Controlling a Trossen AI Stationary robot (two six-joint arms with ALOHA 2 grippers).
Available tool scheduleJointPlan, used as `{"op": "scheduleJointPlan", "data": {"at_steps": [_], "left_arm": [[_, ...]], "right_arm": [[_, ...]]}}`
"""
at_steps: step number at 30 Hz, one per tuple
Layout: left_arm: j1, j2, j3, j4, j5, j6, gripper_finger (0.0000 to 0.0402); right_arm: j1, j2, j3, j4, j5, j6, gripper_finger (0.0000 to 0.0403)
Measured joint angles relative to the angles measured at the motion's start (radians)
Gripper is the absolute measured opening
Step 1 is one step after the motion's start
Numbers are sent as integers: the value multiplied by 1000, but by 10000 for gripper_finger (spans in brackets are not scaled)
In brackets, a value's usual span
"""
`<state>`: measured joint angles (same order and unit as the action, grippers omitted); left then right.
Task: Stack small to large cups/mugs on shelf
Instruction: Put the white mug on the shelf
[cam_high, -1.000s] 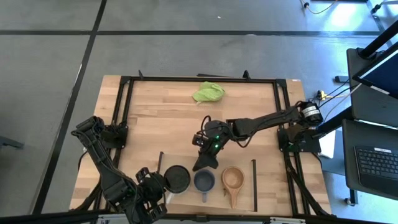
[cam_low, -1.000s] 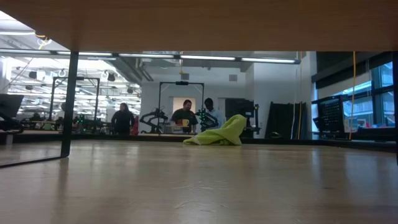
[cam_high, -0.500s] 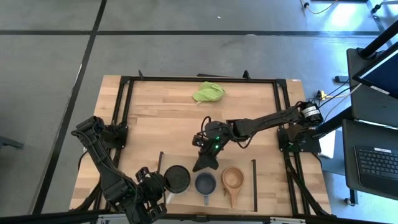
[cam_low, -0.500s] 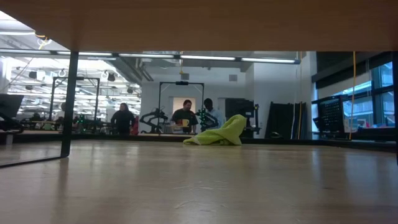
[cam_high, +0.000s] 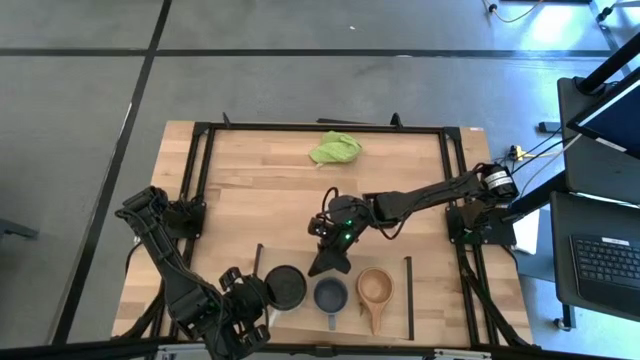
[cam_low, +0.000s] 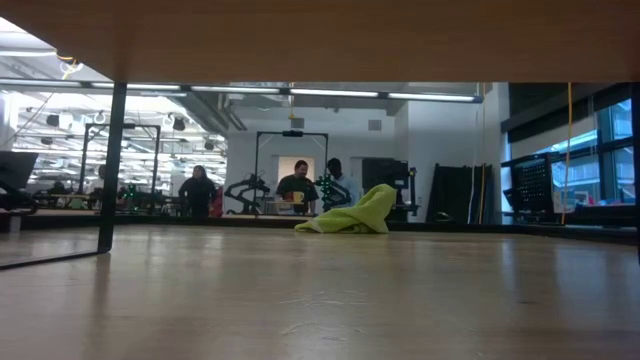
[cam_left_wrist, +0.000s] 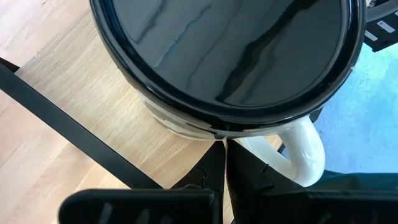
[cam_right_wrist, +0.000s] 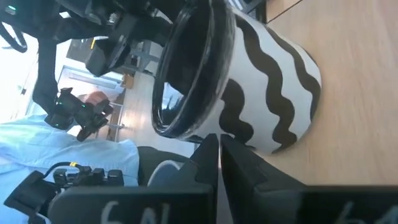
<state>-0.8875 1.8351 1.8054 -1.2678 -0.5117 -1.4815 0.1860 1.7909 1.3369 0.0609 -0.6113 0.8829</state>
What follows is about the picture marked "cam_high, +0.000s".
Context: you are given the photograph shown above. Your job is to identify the white cable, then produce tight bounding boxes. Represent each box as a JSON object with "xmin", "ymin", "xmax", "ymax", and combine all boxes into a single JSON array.
[{"xmin": 518, "ymin": 132, "xmax": 584, "ymax": 200}]

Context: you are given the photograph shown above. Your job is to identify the white paper sheet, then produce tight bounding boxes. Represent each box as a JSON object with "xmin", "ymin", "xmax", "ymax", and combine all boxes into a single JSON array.
[{"xmin": 513, "ymin": 208, "xmax": 542, "ymax": 257}]

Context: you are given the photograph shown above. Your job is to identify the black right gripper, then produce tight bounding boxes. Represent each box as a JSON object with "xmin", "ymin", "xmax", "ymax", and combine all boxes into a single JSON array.
[{"xmin": 306, "ymin": 194, "xmax": 377, "ymax": 279}]

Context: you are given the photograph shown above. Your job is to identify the dark blue-grey mug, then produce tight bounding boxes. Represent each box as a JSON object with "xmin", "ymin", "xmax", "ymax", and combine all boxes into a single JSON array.
[{"xmin": 312, "ymin": 276, "xmax": 350, "ymax": 332}]

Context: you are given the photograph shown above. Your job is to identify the wooden shelf black metal legs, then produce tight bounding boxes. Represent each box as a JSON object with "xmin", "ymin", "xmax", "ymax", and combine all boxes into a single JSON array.
[{"xmin": 251, "ymin": 242, "xmax": 415, "ymax": 342}]

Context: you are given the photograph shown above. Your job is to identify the green terry cloth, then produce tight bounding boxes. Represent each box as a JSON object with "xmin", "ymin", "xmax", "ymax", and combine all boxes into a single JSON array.
[{"xmin": 307, "ymin": 130, "xmax": 363, "ymax": 169}]

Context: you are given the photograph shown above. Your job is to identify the black laptop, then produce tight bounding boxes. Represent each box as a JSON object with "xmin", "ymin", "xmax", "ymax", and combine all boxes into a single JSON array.
[{"xmin": 549, "ymin": 190, "xmax": 640, "ymax": 324}]

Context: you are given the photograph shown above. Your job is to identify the black aluminium table frame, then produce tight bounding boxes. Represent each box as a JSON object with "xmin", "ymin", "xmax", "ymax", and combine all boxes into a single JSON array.
[{"xmin": 112, "ymin": 111, "xmax": 534, "ymax": 352}]

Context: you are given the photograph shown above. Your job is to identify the white mug black wavy stripes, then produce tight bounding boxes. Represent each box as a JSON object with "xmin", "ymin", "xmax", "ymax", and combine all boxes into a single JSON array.
[{"xmin": 263, "ymin": 264, "xmax": 309, "ymax": 329}]

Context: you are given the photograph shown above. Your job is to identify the orange cable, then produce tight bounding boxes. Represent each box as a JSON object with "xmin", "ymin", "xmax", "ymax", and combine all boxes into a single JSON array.
[{"xmin": 481, "ymin": 0, "xmax": 547, "ymax": 25}]

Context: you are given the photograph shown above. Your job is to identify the wooden cup with handle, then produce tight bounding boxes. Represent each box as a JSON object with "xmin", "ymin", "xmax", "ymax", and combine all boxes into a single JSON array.
[{"xmin": 355, "ymin": 266, "xmax": 397, "ymax": 337}]

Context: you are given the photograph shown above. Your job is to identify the black equipment cart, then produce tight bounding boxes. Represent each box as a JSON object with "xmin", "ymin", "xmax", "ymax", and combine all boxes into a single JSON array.
[{"xmin": 508, "ymin": 30, "xmax": 640, "ymax": 332}]

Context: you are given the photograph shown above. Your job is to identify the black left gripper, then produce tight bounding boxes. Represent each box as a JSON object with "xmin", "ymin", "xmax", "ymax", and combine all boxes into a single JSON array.
[{"xmin": 218, "ymin": 266, "xmax": 272, "ymax": 353}]

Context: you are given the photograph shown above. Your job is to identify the computer monitor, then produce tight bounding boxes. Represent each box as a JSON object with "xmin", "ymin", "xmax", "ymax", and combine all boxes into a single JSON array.
[{"xmin": 566, "ymin": 64, "xmax": 640, "ymax": 162}]

